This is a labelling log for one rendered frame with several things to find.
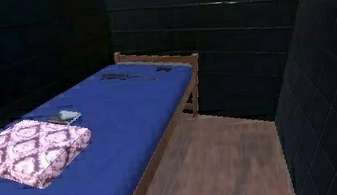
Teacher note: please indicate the dark flat book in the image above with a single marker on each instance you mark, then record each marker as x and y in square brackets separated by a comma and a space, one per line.
[58, 120]

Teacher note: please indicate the small white object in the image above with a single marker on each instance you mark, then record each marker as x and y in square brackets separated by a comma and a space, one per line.
[68, 114]

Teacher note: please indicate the pink patterned pillow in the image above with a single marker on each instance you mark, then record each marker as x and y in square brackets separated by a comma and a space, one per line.
[30, 151]

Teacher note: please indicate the wooden bed with blue mattress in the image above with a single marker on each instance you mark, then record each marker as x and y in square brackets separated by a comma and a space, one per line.
[125, 129]

